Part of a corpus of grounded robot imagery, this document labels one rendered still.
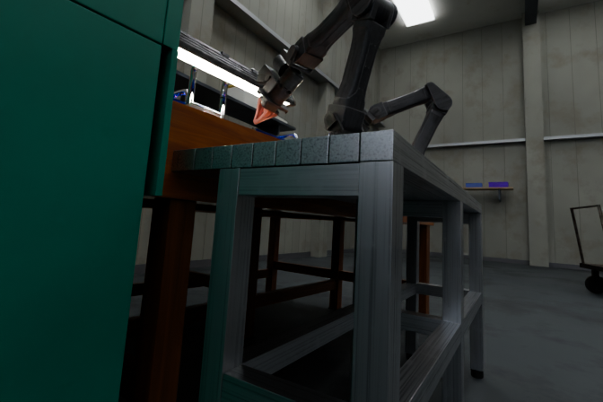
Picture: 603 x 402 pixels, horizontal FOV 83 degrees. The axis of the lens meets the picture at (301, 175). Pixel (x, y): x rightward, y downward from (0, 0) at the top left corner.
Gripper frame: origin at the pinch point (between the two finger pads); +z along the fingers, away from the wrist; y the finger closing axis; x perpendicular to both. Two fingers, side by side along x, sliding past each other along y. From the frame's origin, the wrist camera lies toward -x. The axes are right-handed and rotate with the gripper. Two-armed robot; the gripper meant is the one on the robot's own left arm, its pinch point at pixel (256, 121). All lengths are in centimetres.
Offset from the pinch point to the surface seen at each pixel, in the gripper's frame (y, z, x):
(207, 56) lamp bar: 11.1, -3.3, -23.2
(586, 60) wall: -761, -315, -152
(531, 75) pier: -738, -233, -193
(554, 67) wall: -758, -273, -182
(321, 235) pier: -427, 217, -120
